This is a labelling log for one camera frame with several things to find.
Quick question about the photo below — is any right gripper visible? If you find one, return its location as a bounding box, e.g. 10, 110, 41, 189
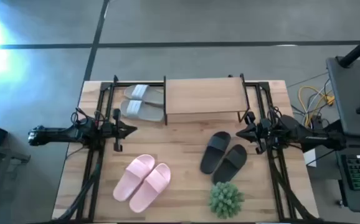
235, 111, 274, 155

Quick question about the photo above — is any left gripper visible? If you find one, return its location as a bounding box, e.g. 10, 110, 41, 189
100, 108, 138, 152

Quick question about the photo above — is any grey slide sandal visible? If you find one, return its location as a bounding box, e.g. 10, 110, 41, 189
120, 99, 166, 123
123, 83, 165, 106

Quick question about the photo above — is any black slide sandal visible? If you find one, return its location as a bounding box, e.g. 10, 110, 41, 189
199, 131, 232, 175
212, 144, 249, 185

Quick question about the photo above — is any pink slide sandal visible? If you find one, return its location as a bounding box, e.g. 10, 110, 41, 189
128, 162, 172, 214
112, 154, 156, 202

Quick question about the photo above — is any green artificial plant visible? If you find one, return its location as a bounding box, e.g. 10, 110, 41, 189
209, 181, 245, 220

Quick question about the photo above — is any grey side desk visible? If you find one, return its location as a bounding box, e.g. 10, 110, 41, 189
325, 55, 360, 215

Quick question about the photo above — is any dark grey equipment stand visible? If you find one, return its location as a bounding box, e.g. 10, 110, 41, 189
0, 141, 31, 224

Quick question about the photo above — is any black pole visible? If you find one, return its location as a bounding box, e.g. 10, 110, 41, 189
338, 29, 360, 68

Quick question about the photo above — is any black aluminium rig frame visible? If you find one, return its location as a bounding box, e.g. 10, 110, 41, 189
50, 73, 324, 224

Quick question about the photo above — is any wooden shelf black metal frame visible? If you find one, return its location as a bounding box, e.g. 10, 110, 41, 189
163, 73, 251, 126

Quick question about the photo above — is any yellow cable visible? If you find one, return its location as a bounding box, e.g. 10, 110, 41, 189
298, 85, 336, 128

